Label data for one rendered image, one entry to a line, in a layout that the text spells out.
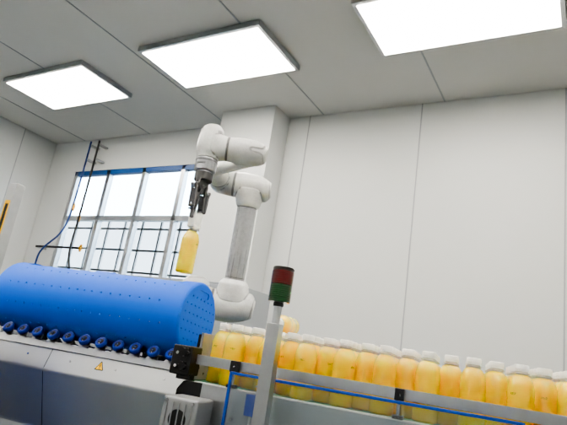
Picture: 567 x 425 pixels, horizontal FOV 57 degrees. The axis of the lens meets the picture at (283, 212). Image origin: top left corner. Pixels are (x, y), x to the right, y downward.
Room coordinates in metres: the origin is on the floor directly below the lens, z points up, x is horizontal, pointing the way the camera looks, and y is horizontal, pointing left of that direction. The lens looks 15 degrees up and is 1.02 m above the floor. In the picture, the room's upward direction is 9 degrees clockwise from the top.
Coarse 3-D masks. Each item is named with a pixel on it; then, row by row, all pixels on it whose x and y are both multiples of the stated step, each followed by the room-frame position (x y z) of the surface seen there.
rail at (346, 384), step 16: (224, 368) 1.69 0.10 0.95; (240, 368) 1.68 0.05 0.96; (256, 368) 1.66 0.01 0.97; (320, 384) 1.58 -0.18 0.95; (336, 384) 1.57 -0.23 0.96; (352, 384) 1.55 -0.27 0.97; (368, 384) 1.54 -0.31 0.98; (416, 400) 1.49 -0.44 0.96; (432, 400) 1.47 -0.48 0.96; (448, 400) 1.46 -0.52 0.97; (464, 400) 1.44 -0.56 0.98; (496, 416) 1.42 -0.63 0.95; (512, 416) 1.40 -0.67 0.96; (528, 416) 1.39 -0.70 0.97; (544, 416) 1.38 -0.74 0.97; (560, 416) 1.36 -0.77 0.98
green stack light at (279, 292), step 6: (270, 288) 1.47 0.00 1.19; (276, 288) 1.45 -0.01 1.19; (282, 288) 1.45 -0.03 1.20; (288, 288) 1.46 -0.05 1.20; (270, 294) 1.46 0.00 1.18; (276, 294) 1.45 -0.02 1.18; (282, 294) 1.45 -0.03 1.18; (288, 294) 1.46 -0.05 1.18; (270, 300) 1.48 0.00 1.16; (276, 300) 1.45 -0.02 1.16; (282, 300) 1.45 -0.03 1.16; (288, 300) 1.46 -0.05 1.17
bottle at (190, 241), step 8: (192, 232) 1.98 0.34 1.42; (184, 240) 1.98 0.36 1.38; (192, 240) 1.98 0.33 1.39; (184, 248) 1.97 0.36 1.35; (192, 248) 1.98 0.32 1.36; (184, 256) 1.97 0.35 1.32; (192, 256) 1.98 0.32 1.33; (176, 264) 1.99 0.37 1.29; (184, 264) 1.97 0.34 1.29; (192, 264) 1.99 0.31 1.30; (184, 272) 2.02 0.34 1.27
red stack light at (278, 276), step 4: (272, 272) 1.48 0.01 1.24; (276, 272) 1.46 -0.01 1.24; (280, 272) 1.45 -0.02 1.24; (284, 272) 1.45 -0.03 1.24; (288, 272) 1.45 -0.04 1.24; (292, 272) 1.46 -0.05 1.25; (272, 276) 1.47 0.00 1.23; (276, 276) 1.46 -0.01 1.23; (280, 276) 1.45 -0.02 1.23; (284, 276) 1.45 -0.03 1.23; (288, 276) 1.45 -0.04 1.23; (292, 276) 1.46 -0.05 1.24; (272, 280) 1.47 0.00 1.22; (276, 280) 1.46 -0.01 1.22; (280, 280) 1.45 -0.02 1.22; (284, 280) 1.45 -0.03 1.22; (288, 280) 1.45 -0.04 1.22; (292, 280) 1.47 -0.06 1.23; (288, 284) 1.46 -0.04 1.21; (292, 284) 1.47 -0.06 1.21
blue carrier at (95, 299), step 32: (0, 288) 2.13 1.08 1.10; (32, 288) 2.08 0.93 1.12; (64, 288) 2.03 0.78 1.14; (96, 288) 1.99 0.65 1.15; (128, 288) 1.95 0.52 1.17; (160, 288) 1.91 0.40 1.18; (192, 288) 1.89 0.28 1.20; (0, 320) 2.19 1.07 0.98; (32, 320) 2.10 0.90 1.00; (64, 320) 2.03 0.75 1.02; (96, 320) 1.97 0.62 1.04; (128, 320) 1.92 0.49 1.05; (160, 320) 1.87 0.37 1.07; (192, 320) 1.93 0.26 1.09; (160, 352) 1.96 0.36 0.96
